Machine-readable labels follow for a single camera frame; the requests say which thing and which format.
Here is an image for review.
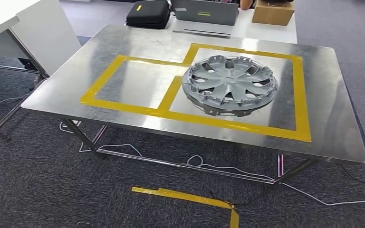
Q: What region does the grey plastic wheel cover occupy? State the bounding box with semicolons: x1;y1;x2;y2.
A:
181;55;279;118

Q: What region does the yellow tape on workbench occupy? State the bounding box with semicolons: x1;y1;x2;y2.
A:
79;42;313;143

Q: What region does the steel workbench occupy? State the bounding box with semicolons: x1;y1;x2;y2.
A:
21;24;365;187

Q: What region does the yellow floor tape strip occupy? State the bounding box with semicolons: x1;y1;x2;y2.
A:
131;186;240;228

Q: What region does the grey laptop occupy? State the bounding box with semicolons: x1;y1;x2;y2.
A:
170;0;240;39

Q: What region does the black zipper case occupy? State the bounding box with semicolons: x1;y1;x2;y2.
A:
125;0;172;30

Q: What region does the person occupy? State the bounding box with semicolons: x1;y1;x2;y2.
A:
239;0;258;10

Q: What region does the brown cardboard box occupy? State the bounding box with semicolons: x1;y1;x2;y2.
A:
251;0;296;27

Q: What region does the white desk with metal legs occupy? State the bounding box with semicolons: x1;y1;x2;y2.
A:
0;0;82;142

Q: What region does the white floor cable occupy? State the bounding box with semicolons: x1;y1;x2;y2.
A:
58;121;144;158

